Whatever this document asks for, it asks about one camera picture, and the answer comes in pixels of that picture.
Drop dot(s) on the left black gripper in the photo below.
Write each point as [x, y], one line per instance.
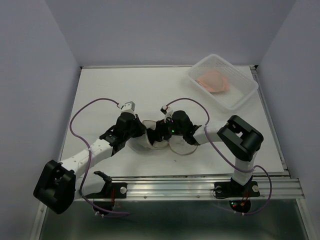
[140, 127]

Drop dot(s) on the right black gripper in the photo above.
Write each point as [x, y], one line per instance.
[160, 130]

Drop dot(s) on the round white mesh laundry bag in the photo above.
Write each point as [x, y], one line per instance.
[176, 144]

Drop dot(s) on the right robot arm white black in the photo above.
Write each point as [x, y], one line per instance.
[242, 139]

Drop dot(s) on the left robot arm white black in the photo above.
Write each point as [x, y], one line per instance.
[56, 186]

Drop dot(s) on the white plastic mesh basket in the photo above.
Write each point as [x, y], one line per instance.
[242, 88]

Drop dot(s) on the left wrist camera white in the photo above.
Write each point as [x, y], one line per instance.
[127, 107]

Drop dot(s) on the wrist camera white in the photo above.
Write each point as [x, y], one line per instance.
[127, 107]
[167, 111]

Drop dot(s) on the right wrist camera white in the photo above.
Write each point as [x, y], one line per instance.
[167, 111]

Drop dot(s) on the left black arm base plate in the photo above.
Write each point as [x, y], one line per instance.
[114, 190]

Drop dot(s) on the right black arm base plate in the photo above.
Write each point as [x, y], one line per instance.
[231, 189]

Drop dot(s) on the aluminium mounting rail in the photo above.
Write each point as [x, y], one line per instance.
[196, 188]

